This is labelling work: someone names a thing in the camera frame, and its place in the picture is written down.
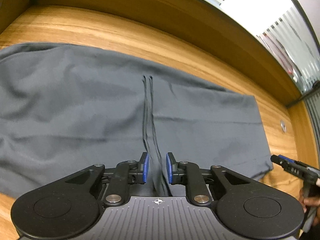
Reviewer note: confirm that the person's right hand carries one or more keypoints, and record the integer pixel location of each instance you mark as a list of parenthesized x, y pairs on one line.
[(313, 202)]

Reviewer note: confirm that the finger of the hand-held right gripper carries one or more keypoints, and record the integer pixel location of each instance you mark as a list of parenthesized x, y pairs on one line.
[(285, 166), (285, 158)]

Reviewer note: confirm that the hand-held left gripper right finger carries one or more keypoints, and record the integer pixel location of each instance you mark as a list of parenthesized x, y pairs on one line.
[(170, 168)]

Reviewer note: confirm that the small metal disc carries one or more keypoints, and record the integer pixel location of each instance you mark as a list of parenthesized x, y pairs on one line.
[(283, 125)]

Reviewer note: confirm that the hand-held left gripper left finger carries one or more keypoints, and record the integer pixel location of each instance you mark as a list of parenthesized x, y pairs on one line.
[(145, 167)]

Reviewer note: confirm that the striped frosted glass partition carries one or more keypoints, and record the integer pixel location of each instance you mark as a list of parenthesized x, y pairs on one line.
[(315, 120), (282, 30)]

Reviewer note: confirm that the black partition clip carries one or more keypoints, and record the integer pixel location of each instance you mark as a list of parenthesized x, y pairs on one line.
[(316, 84)]

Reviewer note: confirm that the dark grey pants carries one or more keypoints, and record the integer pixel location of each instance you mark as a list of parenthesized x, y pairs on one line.
[(75, 105)]

